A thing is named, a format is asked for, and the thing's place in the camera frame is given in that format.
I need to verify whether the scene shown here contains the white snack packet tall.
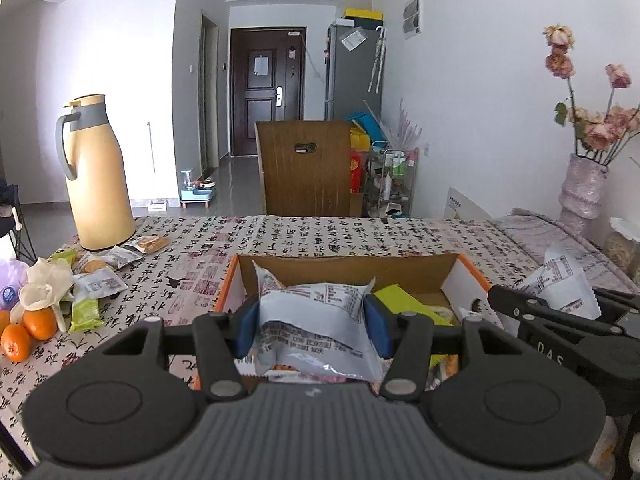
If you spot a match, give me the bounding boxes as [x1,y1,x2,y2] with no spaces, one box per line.
[514,244,601,320]

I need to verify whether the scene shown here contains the red orange cardboard box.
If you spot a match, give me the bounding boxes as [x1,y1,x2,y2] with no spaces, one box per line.
[192,252,519,391]

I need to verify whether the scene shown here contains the calligraphy print tablecloth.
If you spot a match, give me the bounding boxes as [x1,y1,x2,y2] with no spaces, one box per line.
[0,207,640,480]

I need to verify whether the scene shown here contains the lime green snack packet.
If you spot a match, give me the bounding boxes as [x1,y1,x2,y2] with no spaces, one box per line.
[374,284,454,326]

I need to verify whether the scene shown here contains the pink ribbed vase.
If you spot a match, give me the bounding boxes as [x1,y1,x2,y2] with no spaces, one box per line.
[559,154,608,236]

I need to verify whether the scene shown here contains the small green snack packet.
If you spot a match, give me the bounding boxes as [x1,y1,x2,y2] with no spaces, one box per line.
[70,298,103,333]

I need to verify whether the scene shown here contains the metal storage cart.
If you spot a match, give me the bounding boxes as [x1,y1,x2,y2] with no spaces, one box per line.
[364,141,419,218]

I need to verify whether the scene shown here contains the dried pink roses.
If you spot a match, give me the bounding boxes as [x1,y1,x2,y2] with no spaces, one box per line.
[542,24,639,167]

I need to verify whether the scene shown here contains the orange right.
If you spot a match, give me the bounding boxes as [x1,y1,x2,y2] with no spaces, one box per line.
[22,308,58,341]

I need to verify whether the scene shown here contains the orange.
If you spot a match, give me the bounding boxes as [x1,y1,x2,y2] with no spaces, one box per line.
[1,324,32,363]
[22,308,58,341]
[0,310,11,335]

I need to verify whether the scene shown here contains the wooden chair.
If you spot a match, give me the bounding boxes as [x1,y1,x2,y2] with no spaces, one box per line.
[255,120,350,217]

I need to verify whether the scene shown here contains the orange middle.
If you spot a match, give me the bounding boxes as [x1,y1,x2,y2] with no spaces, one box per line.
[1,324,32,363]

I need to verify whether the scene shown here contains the orange left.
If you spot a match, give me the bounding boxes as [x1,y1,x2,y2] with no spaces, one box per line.
[0,310,11,335]

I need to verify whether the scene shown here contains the purple plastic bag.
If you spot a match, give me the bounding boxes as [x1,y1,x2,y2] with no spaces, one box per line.
[0,259,28,311]

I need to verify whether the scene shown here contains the yellow thermos jug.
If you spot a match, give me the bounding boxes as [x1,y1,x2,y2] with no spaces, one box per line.
[55,93,136,252]

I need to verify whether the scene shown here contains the black bag on chair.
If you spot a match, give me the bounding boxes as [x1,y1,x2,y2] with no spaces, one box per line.
[0,177,23,237]

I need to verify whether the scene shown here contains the grey refrigerator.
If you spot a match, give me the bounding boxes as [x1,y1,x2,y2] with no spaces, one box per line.
[324,24,383,120]

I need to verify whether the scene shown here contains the dark brown door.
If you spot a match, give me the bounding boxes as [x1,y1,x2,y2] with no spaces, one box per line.
[230,27,306,157]

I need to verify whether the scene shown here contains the yellow box on fridge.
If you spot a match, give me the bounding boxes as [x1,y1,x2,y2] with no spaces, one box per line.
[343,8,384,21]

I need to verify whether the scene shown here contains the wall electrical panel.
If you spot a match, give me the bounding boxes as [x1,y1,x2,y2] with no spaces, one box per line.
[402,0,423,39]

